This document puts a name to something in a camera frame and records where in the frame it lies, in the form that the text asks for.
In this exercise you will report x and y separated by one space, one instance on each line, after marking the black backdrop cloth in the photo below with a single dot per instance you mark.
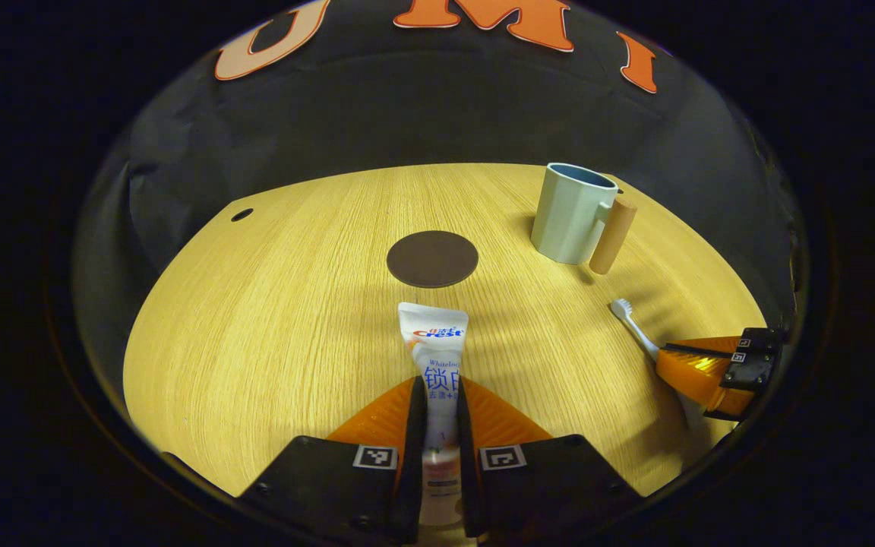
407 114

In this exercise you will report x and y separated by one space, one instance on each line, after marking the white toothpaste tube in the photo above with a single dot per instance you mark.
434 342

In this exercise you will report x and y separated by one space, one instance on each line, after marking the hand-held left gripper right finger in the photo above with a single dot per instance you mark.
468 456

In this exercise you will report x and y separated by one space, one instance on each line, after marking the round dark brown coaster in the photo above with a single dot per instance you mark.
432 259

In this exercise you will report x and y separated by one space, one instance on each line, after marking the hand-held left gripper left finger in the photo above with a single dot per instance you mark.
415 456

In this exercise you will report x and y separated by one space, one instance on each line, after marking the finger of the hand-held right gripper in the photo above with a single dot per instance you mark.
760 339
749 372

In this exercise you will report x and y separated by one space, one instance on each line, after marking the white toothbrush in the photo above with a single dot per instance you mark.
635 327

